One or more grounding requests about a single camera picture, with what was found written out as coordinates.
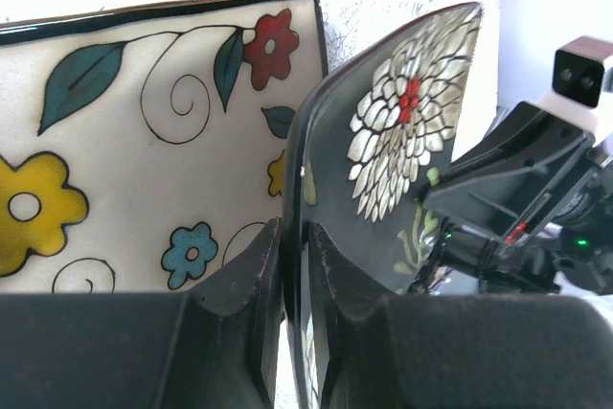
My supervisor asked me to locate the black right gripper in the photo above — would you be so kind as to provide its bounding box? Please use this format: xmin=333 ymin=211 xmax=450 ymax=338
xmin=423 ymin=102 xmax=612 ymax=295

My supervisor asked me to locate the dark square patterned plate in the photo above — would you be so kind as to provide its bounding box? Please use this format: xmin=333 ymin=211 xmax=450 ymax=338
xmin=281 ymin=2 xmax=483 ymax=408

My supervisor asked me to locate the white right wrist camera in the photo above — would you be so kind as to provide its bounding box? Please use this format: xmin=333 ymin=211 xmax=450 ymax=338
xmin=539 ymin=35 xmax=612 ymax=142

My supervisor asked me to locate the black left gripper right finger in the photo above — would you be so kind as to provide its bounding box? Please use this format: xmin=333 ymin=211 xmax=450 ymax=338
xmin=308 ymin=224 xmax=612 ymax=408

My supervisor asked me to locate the cream square flower plate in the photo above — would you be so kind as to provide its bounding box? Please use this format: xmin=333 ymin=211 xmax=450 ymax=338
xmin=1 ymin=0 xmax=328 ymax=294

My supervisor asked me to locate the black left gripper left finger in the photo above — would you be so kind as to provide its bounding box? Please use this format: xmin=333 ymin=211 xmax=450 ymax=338
xmin=1 ymin=218 xmax=282 ymax=408

